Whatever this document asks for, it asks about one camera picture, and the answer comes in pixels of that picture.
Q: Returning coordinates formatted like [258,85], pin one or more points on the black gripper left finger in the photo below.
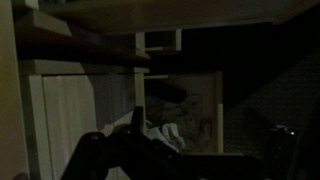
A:
[137,121]

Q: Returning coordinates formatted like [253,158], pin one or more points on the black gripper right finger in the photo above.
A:
[257,127]

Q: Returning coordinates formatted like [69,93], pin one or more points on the wooden bottom left drawer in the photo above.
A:
[175,88]

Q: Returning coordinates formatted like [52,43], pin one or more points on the wooden drawer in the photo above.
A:
[159,42]
[64,100]
[175,88]

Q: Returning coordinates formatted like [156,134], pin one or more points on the wooden top left drawer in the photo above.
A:
[64,100]

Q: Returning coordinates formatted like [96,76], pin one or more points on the wooden bottom right drawer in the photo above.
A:
[159,42]

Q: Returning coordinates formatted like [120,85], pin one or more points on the grey patterned cloth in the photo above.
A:
[187,117]

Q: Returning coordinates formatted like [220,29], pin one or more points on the wooden bed frame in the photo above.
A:
[232,34]

